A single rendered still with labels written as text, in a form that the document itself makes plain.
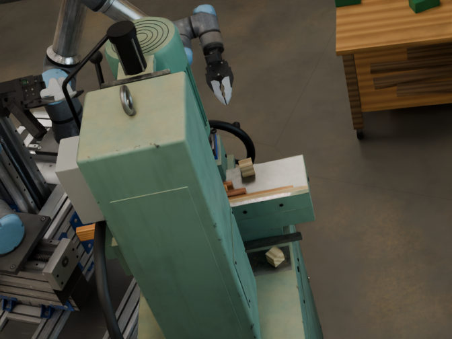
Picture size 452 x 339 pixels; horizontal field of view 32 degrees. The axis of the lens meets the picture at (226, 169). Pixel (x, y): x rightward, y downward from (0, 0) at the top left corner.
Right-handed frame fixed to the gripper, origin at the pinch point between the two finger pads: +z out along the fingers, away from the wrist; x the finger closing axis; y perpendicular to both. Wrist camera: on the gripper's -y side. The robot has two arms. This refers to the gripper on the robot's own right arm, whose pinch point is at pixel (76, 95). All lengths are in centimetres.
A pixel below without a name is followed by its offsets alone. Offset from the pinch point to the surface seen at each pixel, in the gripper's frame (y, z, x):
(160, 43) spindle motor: 6.9, 27.1, -19.1
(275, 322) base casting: -67, 37, -1
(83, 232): -37.4, -12.4, 16.8
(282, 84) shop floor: -14, 45, 209
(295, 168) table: -33, 49, 29
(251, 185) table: -35, 36, 26
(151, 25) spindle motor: 11.8, 24.9, -12.4
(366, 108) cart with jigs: -31, 80, 155
